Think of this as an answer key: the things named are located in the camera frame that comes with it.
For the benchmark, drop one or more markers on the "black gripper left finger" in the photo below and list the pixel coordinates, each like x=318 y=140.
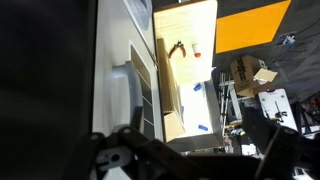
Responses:
x=146 y=150

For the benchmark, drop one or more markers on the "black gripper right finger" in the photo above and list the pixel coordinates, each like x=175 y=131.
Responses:
x=286 y=153

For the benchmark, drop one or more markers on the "white door with notes chalkboard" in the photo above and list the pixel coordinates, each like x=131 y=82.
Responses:
x=110 y=40

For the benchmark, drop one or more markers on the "white plastic panel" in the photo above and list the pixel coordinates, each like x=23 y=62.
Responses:
x=270 y=100

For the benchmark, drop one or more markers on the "whiteboard with blue tape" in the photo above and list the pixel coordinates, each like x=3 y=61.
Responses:
x=193 y=110

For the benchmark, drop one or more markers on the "small printed cardboard box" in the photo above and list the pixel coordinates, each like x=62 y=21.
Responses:
x=243 y=73

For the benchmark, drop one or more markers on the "white bottle with orange cap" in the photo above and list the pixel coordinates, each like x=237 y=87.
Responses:
x=196 y=48

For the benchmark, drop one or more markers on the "floor power outlet box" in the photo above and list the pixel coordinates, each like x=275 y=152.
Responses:
x=281 y=40

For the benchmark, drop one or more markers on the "black white toy kitchen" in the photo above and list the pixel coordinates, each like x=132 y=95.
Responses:
x=50 y=66

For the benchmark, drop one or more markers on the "orange floor panel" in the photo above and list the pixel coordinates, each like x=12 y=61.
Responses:
x=246 y=26

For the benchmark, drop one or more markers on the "light wooden desk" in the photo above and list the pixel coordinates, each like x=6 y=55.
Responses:
x=186 y=20

